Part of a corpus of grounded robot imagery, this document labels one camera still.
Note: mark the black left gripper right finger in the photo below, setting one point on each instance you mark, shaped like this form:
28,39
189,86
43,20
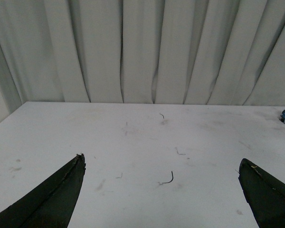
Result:
264,193

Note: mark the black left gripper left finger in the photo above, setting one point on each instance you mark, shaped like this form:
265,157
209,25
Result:
50,204

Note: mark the white pleated curtain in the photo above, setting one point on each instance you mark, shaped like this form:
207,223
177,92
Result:
227,52

